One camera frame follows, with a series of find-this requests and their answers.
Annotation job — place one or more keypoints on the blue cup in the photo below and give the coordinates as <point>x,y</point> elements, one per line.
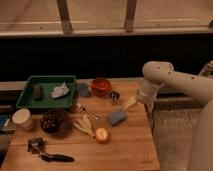
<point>83,89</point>

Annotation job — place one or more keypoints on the apple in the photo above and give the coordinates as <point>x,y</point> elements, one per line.
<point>102,135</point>

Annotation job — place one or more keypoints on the small metal cup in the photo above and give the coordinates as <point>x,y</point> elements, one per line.
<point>114,96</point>

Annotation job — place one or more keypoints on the blue sponge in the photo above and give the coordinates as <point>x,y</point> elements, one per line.
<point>116,117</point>

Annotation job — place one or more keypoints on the metal spoon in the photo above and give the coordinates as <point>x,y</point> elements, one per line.
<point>82,108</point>

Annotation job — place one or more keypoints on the dark brown bowl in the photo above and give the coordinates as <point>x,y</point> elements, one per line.
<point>55,122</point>

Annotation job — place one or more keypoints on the green plastic tray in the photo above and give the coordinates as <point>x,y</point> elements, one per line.
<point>47,84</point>

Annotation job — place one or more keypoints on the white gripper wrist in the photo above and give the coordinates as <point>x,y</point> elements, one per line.
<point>146,93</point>

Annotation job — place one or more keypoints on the crumpled white cloth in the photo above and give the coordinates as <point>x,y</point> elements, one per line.
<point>60,91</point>

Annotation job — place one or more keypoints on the red bowl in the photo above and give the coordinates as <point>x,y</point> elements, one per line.
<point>100,86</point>

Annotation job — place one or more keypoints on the blue object at edge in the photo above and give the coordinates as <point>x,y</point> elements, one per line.
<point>5,123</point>

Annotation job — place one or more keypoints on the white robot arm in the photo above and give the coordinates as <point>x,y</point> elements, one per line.
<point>156,74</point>

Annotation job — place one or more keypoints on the white paper cup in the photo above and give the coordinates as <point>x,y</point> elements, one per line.
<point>22,118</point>

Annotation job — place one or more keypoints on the dark eraser block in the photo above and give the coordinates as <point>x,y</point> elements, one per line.
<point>37,92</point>

